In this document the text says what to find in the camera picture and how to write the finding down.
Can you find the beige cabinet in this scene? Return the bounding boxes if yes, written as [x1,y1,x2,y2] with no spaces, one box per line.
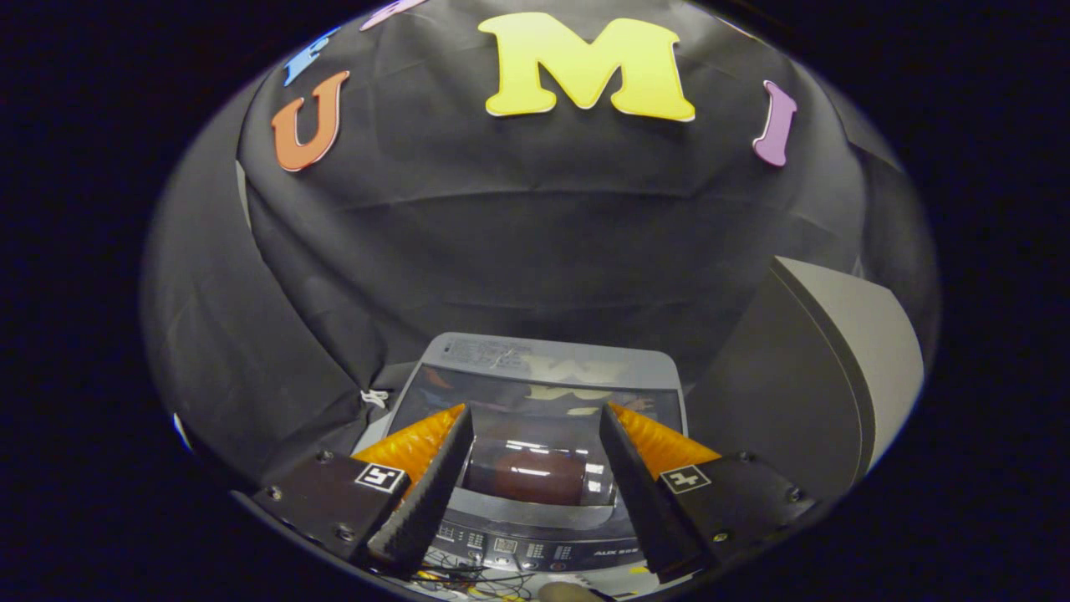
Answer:
[685,255,927,503]

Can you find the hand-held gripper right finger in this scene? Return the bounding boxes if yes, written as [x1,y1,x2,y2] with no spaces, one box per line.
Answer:
[599,401,818,584]

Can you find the thin floor cables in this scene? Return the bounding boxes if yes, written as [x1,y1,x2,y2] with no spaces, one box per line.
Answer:
[410,548,536,601]

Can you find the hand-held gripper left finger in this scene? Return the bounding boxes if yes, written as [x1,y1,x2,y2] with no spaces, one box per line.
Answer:
[253,403,475,579]

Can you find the grey washing machine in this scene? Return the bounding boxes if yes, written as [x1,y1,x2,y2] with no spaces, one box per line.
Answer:
[355,332,690,578]

